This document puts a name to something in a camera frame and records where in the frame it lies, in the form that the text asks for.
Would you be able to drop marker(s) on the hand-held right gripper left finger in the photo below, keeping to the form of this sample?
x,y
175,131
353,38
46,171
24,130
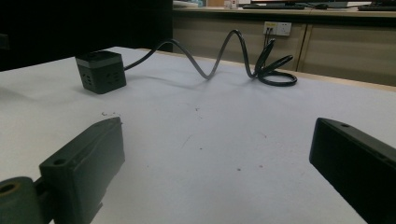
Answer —
x,y
84,168

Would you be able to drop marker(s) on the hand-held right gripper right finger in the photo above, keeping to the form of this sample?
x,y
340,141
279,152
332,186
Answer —
x,y
355,165

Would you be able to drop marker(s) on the black cube power socket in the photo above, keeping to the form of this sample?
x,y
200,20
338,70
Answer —
x,y
101,73

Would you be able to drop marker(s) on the beige wooden counter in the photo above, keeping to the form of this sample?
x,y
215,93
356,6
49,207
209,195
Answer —
x,y
327,46

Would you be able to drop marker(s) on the black plug in outlet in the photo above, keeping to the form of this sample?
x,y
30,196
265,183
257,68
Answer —
x,y
269,30

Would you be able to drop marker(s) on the black keyboard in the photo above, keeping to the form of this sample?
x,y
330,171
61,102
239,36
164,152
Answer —
x,y
274,6

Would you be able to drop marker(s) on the white wall outlet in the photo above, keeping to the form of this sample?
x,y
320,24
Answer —
x,y
277,28

